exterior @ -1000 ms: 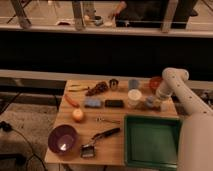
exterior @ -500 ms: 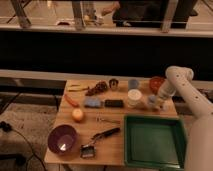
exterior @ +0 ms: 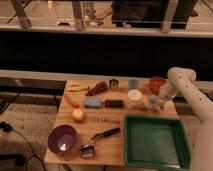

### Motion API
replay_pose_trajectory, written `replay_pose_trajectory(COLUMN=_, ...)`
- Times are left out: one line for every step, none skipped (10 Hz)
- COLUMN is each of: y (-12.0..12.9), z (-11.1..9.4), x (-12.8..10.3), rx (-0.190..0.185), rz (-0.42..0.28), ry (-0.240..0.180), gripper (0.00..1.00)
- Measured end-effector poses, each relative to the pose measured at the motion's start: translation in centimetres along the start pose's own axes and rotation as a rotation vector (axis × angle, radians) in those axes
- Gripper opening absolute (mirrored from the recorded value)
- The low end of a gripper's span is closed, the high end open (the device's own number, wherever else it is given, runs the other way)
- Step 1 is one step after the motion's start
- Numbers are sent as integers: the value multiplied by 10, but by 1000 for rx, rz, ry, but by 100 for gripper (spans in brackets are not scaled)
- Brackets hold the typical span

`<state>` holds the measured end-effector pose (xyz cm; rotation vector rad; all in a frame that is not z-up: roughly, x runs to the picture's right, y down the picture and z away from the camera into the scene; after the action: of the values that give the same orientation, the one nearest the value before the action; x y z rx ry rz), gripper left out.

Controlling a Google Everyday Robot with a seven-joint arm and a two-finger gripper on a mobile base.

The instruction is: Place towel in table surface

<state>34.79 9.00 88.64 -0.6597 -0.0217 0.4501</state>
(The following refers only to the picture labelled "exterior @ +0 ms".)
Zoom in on blue grey towel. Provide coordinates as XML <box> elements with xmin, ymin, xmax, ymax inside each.
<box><xmin>148</xmin><ymin>95</ymin><xmax>157</xmax><ymax>110</ymax></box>

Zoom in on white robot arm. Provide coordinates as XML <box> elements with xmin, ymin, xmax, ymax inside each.
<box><xmin>159</xmin><ymin>67</ymin><xmax>213</xmax><ymax>171</ymax></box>

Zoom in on red bowl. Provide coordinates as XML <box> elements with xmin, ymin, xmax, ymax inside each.
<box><xmin>149</xmin><ymin>77</ymin><xmax>166</xmax><ymax>95</ymax></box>

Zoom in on white lidded container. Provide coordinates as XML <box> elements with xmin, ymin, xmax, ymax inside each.
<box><xmin>127</xmin><ymin>89</ymin><xmax>143</xmax><ymax>109</ymax></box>

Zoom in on blue grey cup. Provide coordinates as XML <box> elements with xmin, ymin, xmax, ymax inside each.
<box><xmin>128</xmin><ymin>79</ymin><xmax>139</xmax><ymax>90</ymax></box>

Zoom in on green plastic tray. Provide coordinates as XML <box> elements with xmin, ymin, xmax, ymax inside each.
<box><xmin>124</xmin><ymin>115</ymin><xmax>191</xmax><ymax>171</ymax></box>

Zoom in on metal cup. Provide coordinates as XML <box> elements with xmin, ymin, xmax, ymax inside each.
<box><xmin>109</xmin><ymin>79</ymin><xmax>119</xmax><ymax>91</ymax></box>

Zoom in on black rectangular block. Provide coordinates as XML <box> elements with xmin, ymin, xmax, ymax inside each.
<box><xmin>105</xmin><ymin>100</ymin><xmax>124</xmax><ymax>108</ymax></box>

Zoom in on brown grape bunch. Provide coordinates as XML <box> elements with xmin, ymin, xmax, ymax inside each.
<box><xmin>86</xmin><ymin>81</ymin><xmax>108</xmax><ymax>96</ymax></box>

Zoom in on blue sponge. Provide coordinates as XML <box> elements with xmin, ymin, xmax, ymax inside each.
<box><xmin>84</xmin><ymin>98</ymin><xmax>102</xmax><ymax>108</ymax></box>

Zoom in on orange fruit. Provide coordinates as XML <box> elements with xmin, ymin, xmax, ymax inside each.
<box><xmin>72</xmin><ymin>109</ymin><xmax>84</xmax><ymax>122</ymax></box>

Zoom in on person in background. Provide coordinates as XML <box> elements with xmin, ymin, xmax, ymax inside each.
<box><xmin>96</xmin><ymin>0</ymin><xmax>198</xmax><ymax>29</ymax></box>

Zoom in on purple bowl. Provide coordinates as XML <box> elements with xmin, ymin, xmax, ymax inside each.
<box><xmin>48</xmin><ymin>125</ymin><xmax>77</xmax><ymax>155</ymax></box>

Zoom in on yellow handled pliers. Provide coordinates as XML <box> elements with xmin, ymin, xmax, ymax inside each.
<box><xmin>67</xmin><ymin>84</ymin><xmax>89</xmax><ymax>92</ymax></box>

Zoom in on black handled brush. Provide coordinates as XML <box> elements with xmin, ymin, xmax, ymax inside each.
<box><xmin>80</xmin><ymin>127</ymin><xmax>120</xmax><ymax>159</ymax></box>

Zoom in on black cable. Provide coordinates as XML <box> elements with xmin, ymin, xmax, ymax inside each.
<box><xmin>0</xmin><ymin>92</ymin><xmax>49</xmax><ymax>171</ymax></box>

